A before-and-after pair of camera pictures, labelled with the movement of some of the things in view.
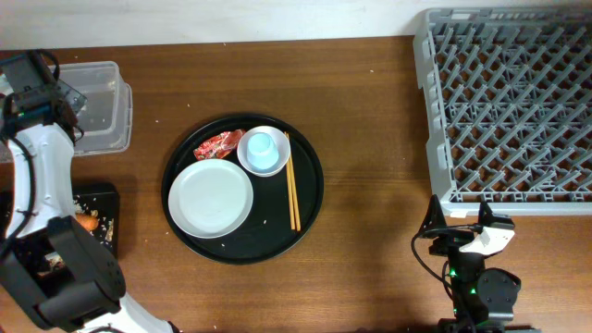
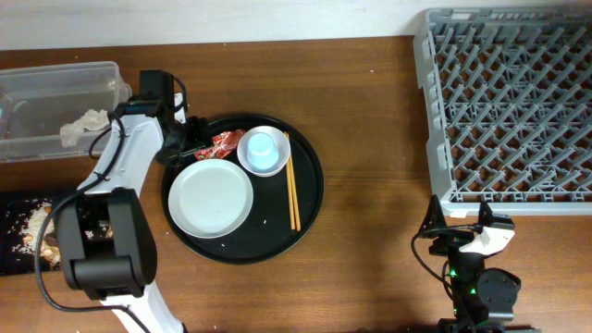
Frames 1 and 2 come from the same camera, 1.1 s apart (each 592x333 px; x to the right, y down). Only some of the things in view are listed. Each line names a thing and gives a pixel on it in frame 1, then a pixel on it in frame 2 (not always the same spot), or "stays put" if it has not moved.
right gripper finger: [486, 215] stays put
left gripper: [77, 99] -> [202, 138]
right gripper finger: [435, 218] stays put
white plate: [210, 198] stays put
